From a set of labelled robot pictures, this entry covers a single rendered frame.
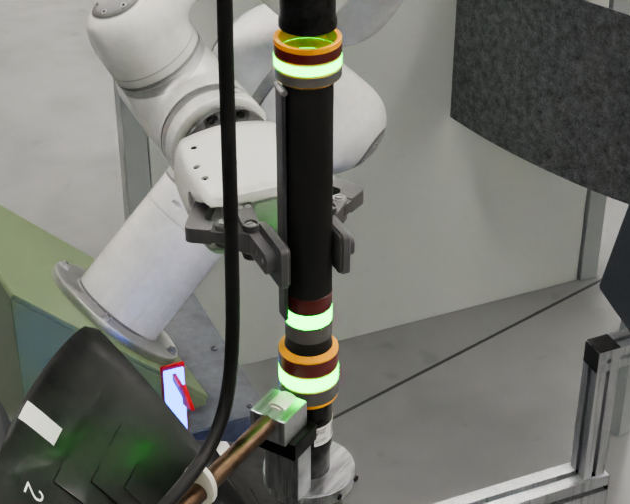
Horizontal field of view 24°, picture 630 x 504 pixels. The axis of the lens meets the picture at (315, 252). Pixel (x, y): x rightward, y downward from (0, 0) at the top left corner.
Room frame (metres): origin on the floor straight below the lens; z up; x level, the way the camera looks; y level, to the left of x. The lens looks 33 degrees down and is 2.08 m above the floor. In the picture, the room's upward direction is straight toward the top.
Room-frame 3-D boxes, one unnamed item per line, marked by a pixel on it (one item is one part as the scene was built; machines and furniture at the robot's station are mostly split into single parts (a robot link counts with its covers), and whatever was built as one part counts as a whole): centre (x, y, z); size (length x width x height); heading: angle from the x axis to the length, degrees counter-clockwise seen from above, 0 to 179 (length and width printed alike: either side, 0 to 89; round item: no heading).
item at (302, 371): (0.84, 0.00, 1.45); 0.04 x 0.04 x 0.01
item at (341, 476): (0.83, 0.01, 1.38); 0.09 x 0.07 x 0.10; 148
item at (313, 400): (0.84, 0.00, 1.42); 0.04 x 0.04 x 0.01
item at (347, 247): (0.87, -0.02, 1.53); 0.07 x 0.03 x 0.03; 23
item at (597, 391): (1.38, -0.34, 0.96); 0.03 x 0.03 x 0.20; 23
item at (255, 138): (0.94, 0.05, 1.53); 0.11 x 0.10 x 0.07; 23
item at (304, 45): (0.84, 0.00, 1.68); 0.04 x 0.04 x 0.03
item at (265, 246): (0.84, 0.04, 1.53); 0.07 x 0.03 x 0.03; 23
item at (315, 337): (0.84, 0.00, 1.47); 0.03 x 0.03 x 0.01
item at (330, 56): (0.84, 0.00, 1.69); 0.04 x 0.04 x 0.01
